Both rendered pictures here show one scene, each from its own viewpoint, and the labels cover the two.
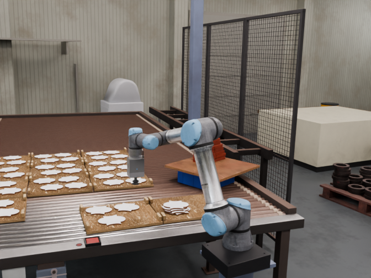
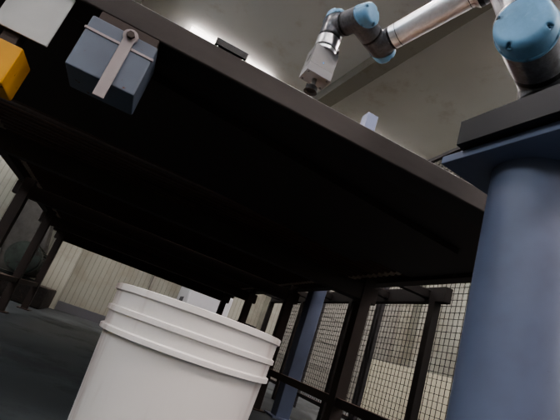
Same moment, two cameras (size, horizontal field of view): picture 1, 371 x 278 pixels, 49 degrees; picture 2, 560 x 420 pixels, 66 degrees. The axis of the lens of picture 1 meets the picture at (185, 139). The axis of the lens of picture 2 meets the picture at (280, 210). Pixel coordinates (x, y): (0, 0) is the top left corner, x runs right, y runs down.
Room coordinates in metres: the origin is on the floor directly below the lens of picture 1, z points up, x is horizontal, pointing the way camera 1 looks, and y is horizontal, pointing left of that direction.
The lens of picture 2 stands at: (1.03, 0.17, 0.34)
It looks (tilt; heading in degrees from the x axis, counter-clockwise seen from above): 18 degrees up; 4
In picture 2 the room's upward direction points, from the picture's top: 19 degrees clockwise
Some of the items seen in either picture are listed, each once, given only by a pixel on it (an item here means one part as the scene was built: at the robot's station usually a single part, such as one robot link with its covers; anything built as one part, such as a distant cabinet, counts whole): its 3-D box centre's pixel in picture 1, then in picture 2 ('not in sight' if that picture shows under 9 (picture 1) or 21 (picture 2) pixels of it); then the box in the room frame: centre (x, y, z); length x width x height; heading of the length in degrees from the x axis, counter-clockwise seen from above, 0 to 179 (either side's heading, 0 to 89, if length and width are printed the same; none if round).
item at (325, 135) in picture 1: (327, 134); (454, 417); (7.48, -2.66, 0.40); 2.05 x 1.66 x 0.80; 116
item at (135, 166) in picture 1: (135, 165); (318, 67); (2.20, 0.28, 1.23); 0.10 x 0.09 x 0.16; 21
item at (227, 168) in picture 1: (212, 166); not in sight; (2.90, -0.21, 1.03); 0.50 x 0.50 x 0.02; 49
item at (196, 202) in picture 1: (187, 207); not in sight; (2.33, -0.02, 0.93); 0.41 x 0.35 x 0.02; 110
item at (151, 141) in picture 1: (149, 140); (361, 22); (2.12, 0.19, 1.38); 0.11 x 0.11 x 0.08; 45
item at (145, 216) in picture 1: (119, 215); not in sight; (2.18, 0.37, 0.93); 0.41 x 0.35 x 0.02; 111
